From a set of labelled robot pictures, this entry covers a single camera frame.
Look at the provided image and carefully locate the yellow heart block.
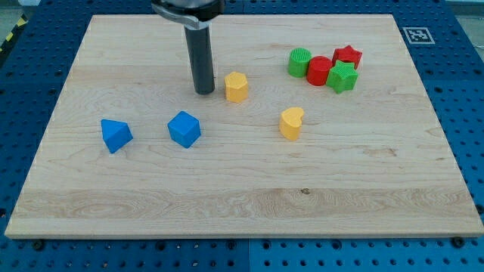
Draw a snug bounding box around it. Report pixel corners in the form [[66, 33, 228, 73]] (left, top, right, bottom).
[[279, 107, 305, 141]]

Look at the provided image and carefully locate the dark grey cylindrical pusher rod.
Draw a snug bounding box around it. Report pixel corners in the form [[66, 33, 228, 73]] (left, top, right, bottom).
[[185, 27, 215, 95]]

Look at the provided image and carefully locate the black silver end effector mount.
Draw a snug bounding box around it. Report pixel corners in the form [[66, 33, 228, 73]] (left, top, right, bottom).
[[151, 0, 225, 30]]

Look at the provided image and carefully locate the green cylinder block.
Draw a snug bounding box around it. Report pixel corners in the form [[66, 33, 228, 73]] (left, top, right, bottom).
[[288, 48, 312, 78]]

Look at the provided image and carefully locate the blue cube block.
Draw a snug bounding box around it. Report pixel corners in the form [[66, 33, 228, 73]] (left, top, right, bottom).
[[167, 111, 201, 148]]

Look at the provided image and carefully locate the light wooden board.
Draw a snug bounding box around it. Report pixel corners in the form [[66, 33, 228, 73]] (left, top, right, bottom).
[[5, 14, 483, 240]]

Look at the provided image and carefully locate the blue triangle block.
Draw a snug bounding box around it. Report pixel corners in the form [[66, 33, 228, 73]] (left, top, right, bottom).
[[101, 119, 133, 153]]

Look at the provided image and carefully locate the white fiducial marker tag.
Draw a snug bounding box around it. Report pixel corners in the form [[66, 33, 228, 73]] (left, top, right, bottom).
[[402, 26, 435, 45]]

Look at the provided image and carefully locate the yellow hexagon block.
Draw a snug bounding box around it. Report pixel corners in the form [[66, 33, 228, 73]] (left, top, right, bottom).
[[224, 72, 249, 103]]

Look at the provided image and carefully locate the red cylinder block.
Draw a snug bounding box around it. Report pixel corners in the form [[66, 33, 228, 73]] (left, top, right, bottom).
[[306, 56, 333, 86]]

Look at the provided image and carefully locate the red star block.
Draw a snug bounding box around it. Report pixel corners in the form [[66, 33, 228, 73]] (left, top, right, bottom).
[[332, 45, 363, 69]]

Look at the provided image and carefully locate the green star block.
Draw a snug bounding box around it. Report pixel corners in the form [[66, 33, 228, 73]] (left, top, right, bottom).
[[326, 60, 358, 94]]

